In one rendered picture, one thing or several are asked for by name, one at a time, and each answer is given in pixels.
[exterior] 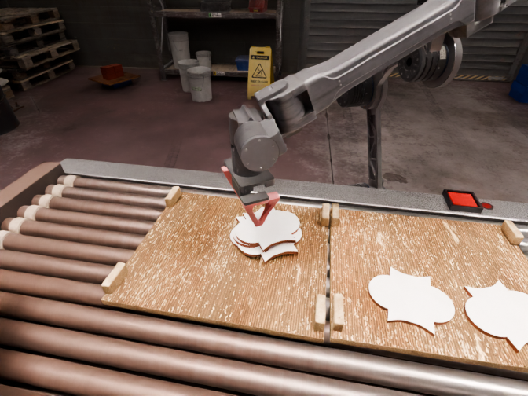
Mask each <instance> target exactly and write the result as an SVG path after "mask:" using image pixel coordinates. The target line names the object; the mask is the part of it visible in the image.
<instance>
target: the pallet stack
mask: <svg viewBox="0 0 528 396"><path fill-rule="evenodd" d="M43 12H48V15H49V19H45V20H44V19H39V18H41V17H40V15H39V14H40V13H43ZM19 17H24V19H21V20H17V18H19ZM60 18H61V17H60V14H59V13H58V10H57V8H17V7H16V8H3V9H0V68H1V69H2V72H1V73H0V78H4V79H8V80H9V81H8V82H7V83H6V84H5V86H10V88H12V87H14V86H17V85H19V86H18V88H20V89H19V91H27V90H30V89H32V88H34V87H37V86H39V85H42V84H43V83H46V82H48V81H50V80H52V79H55V78H56V77H58V76H61V75H63V74H65V73H67V72H69V71H71V70H73V69H74V68H75V64H74V62H72V61H73V60H72V59H71V57H70V55H69V54H70V53H73V52H75V51H77V50H80V48H79V44H78V43H77V40H67V39H66V37H65V34H64V30H67V29H66V27H65V25H64V24H63V23H64V21H63V20H58V19H60ZM47 24H53V26H54V28H55V29H56V30H47V29H48V28H47ZM25 29H27V31H25ZM28 34H29V35H28ZM49 35H54V37H55V39H54V40H52V39H48V38H47V36H49ZM66 45H68V48H59V47H62V46H66ZM58 57H59V58H60V59H57V58H58ZM55 59H56V60H55ZM64 64H65V68H66V69H65V70H63V71H61V72H58V73H57V74H55V72H54V69H56V68H58V67H60V66H62V65H64ZM40 75H43V77H44V79H43V80H41V81H39V82H36V83H34V84H32V85H31V83H30V82H29V80H30V79H33V78H35V77H37V76H40Z"/></svg>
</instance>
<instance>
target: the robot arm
mask: <svg viewBox="0 0 528 396"><path fill-rule="evenodd" d="M515 1H516V0H428V1H426V2H425V3H424V4H423V5H420V6H419V7H417V8H415V9H414V10H412V11H411V12H409V13H407V14H405V15H404V16H402V17H400V18H398V19H397V20H395V21H394V22H392V23H390V24H388V25H387V26H385V27H383V28H381V29H380V30H378V31H377V32H375V33H373V34H372V35H370V36H368V37H367V38H364V39H363V40H361V41H360V42H358V43H356V44H355V45H353V46H351V47H350V48H348V49H346V50H344V51H343V52H342V53H339V54H338V55H336V56H334V57H333V58H331V59H329V60H327V61H325V62H323V63H321V64H318V65H315V66H313V67H310V68H304V69H303V70H301V71H299V72H297V73H296V74H294V75H288V76H287V77H285V78H283V79H281V80H278V81H276V82H274V83H272V84H270V85H268V86H267V87H265V88H263V89H261V90H259V91H257V92H256V93H254V95H255V98H256V100H257V102H258V105H259V107H260V108H261V110H262V112H261V111H259V110H258V109H255V108H247V107H246V106H245V104H242V107H241V108H239V109H233V110H232V111H231V112H230V113H229V132H230V142H231V153H232V158H229V159H225V160H224V164H225V166H224V167H222V171H223V173H224V175H225V176H226V178H227V179H228V181H229V183H230V185H231V186H232V187H233V190H234V191H235V193H236V194H237V196H238V198H239V199H240V202H241V203H242V205H243V206H244V209H245V210H246V212H247V213H248V215H249V217H250V218H251V220H252V221H253V223H254V225H255V227H257V226H262V225H263V223H264V221H265V220H266V218H267V216H268V214H269V213H270V212H271V211H272V209H273V208H274V207H275V205H276V204H277V202H278V201H279V200H280V196H279V194H278V193H277V192H270V193H266V192H258V193H255V194H251V192H253V191H254V187H255V186H259V185H264V186H265V187H270V186H273V185H274V180H275V178H274V176H273V175H272V174H271V173H270V172H269V170H268V169H269V168H271V167H272V166H273V165H274V164H275V163H276V161H277V159H278V156H281V155H283V154H284V153H286V152H287V150H288V149H287V147H286V144H285V143H284V140H283V138H284V137H286V138H289V137H291V136H293V135H295V134H297V133H298V132H300V131H301V130H302V129H303V127H304V126H305V125H306V124H308V123H311V122H312V121H314V120H315V119H317V116H316V114H318V113H319V112H322V111H323V110H325V109H326V108H328V107H329V106H330V105H331V103H332V102H333V101H335V100H336V99H337V98H338V97H340V96H341V95H342V94H344V93H346V92H347V91H348V90H350V89H351V88H353V87H354V86H356V85H358V84H359V83H362V82H363V81H365V80H366V79H368V78H370V77H371V76H373V75H375V74H376V73H378V72H380V71H382V70H383V69H384V68H387V67H388V66H390V65H392V64H393V63H395V62H396V61H399V60H400V59H402V58H403V57H405V56H407V55H409V54H410V53H412V52H413V51H415V50H417V49H419V48H420V47H421V46H424V45H426V44H427V43H429V42H430V41H432V40H434V39H436V38H437V37H438V36H440V35H443V34H445V33H446V32H449V36H451V37H454V38H459V39H465V38H468V37H469V36H471V35H473V34H474V33H476V32H477V31H480V30H481V29H483V28H484V27H486V26H488V25H490V24H491V23H492V22H493V16H494V15H496V14H497V13H499V12H500V11H502V10H503V9H505V8H507V7H508V6H509V5H511V4H512V3H513V2H515ZM264 102H265V103H266V104H265V103H264ZM263 116H264V117H265V119H264V120H263ZM261 204H266V206H265V208H264V211H263V213H262V215H261V217H260V219H259V220H258V219H257V218H256V217H255V214H254V212H253V207H254V206H258V205H261Z"/></svg>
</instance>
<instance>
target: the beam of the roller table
mask: <svg viewBox="0 0 528 396"><path fill-rule="evenodd" d="M60 164H61V166H62V168H63V170H64V172H65V174H66V176H68V175H76V176H80V177H81V178H95V179H102V180H109V181H118V182H131V183H138V184H146V185H160V186H168V187H174V186H179V187H180V188H183V189H197V190H204V191H212V192H220V193H233V194H236V193H235V191H234V190H233V187H232V186H231V185H230V183H229V181H228V179H227V178H226V176H225V175H224V174H222V173H214V172H206V171H198V170H182V169H174V168H166V167H150V166H142V165H134V164H125V163H110V162H102V161H94V160H86V159H70V158H66V159H64V160H63V161H62V162H60ZM260 192H266V193H272V192H277V193H278V194H279V196H280V199H285V200H299V201H306V202H314V203H322V204H333V203H334V204H339V205H343V206H351V207H365V208H372V209H380V210H388V211H401V212H409V213H417V214H424V215H438V216H446V217H453V218H467V219H474V220H482V221H490V222H504V220H508V221H512V222H513V223H514V224H519V225H526V226H528V203H516V202H508V201H500V200H485V199H478V201H479V202H480V203H482V202H485V203H488V204H491V205H493V210H487V209H485V208H483V210H482V213H481V214H478V213H471V212H463V211H450V210H449V207H448V205H447V203H446V201H445V199H444V197H443V195H437V194H429V193H421V192H405V191H397V190H389V189H374V188H365V187H357V186H348V185H333V184H325V183H317V182H309V181H293V180H285V179H277V178H275V180H274V185H273V186H270V187H265V186H264V185H259V186H255V187H254V191H253V192H251V194H255V193H260Z"/></svg>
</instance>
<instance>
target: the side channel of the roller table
mask: <svg viewBox="0 0 528 396"><path fill-rule="evenodd" d="M61 175H65V176H66V174H65V172H64V170H63V168H62V166H61V164H60V163H51V162H42V163H40V164H39V165H38V166H37V167H35V168H33V169H32V170H30V171H29V172H27V173H26V174H25V175H23V176H22V177H20V178H18V179H17V180H16V181H15V182H13V183H12V184H10V185H8V186H7V187H5V188H4V189H3V190H2V191H0V231H2V229H1V225H2V222H3V221H4V220H5V219H6V218H17V212H18V210H19V208H20V207H22V206H31V205H32V204H31V202H32V199H33V197H34V196H36V195H45V190H46V187H47V186H48V185H57V179H58V178H59V177H60V176H61Z"/></svg>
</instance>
